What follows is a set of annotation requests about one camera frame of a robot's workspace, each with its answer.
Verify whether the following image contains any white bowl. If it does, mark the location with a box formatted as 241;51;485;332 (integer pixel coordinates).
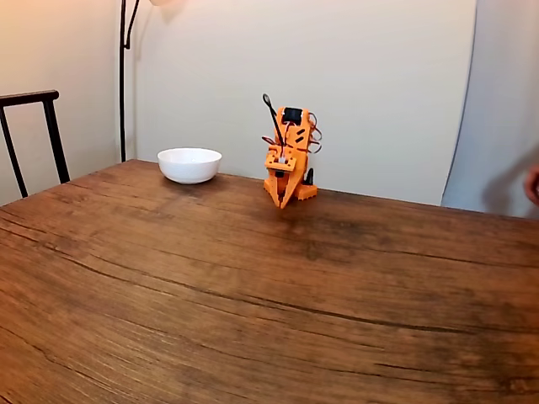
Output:
157;146;223;185

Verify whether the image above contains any person's hand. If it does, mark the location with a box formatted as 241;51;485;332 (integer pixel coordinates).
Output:
523;163;539;199

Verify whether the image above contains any white backdrop board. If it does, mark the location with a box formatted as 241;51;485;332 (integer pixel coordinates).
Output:
133;0;478;207

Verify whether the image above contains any black floor lamp pole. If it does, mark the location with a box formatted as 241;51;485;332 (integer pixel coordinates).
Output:
119;0;141;163

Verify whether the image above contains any black chair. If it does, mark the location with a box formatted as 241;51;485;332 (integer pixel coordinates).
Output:
0;89;72;199

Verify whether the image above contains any orange camera mount with board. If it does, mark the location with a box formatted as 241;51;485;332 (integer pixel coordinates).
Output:
263;151;296;172

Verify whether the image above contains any black camera cable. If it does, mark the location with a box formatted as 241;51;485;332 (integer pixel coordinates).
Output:
261;93;288;148

